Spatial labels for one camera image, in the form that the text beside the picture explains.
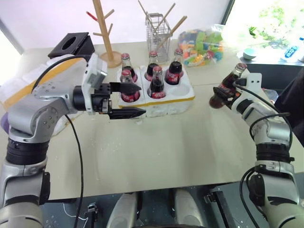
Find bag of colourful toy blocks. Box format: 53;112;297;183
178;23;238;68

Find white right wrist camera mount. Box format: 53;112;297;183
234;72;263;101

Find black table clamp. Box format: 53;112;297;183
203;187;235;228
84;202;99;228

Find white box with yellow tape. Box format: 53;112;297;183
0;54;96;136

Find white foam bottle crate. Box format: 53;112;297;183
116;64;196;118

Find metal wire utensil holder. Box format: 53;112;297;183
145;12;172;66

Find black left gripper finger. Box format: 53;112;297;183
109;82;143;95
107;107;147;120

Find white bottle with blue label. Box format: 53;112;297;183
280;36;304;63

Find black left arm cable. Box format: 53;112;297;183
33;55;85;228

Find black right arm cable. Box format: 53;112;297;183
233;79;295;223

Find grey rounded shell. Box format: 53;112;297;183
105;192;139;228
171;188;210;228

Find glass cola bottle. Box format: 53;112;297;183
164;48;185;86
119;69;142;104
143;50;160;82
209;63;248;110
147;66;167;99
121;53;139;83

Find wooden mug tree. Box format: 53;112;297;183
85;0;123;68

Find person in dark clothing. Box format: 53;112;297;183
273;68;304;140

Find purple cloth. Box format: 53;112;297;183
0;111;10;134

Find wooden chopstick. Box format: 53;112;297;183
138;0;158;33
157;15;188;49
153;2;177;33

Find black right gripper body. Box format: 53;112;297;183
225;88;242;108

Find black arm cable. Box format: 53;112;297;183
33;55;85;228
233;79;295;223

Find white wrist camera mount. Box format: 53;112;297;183
234;72;263;101
82;53;108;116

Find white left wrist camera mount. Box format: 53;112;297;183
82;53;108;116

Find black tissue box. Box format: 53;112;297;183
47;31;96;60

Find thin white cord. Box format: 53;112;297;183
63;202;87;220

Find small teal bowl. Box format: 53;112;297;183
242;47;257;61

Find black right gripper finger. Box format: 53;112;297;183
213;86;231;97

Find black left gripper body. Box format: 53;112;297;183
91;83;114;115

